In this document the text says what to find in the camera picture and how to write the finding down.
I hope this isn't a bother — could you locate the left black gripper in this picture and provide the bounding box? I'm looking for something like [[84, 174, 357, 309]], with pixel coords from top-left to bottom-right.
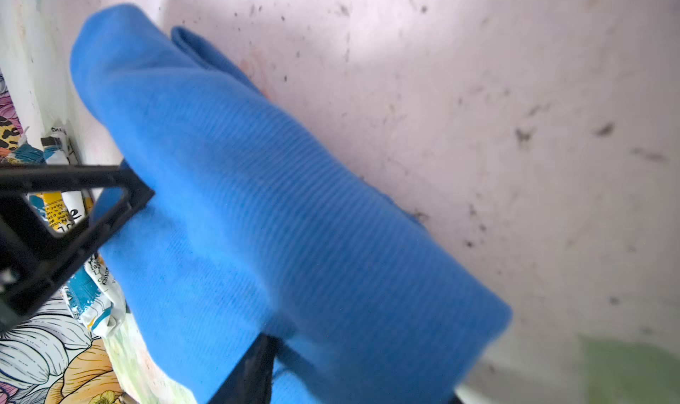
[[1, 164, 154, 332]]

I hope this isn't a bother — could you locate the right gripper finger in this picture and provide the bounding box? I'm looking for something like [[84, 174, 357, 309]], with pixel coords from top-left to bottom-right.
[[209, 333, 280, 404]]

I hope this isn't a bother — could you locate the white teal yellow printed garment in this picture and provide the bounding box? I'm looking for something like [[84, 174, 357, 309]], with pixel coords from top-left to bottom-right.
[[4, 127, 127, 338]]

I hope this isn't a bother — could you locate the blue cloth garment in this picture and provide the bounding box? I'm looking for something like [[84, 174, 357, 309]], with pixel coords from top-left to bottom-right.
[[71, 5, 512, 403]]

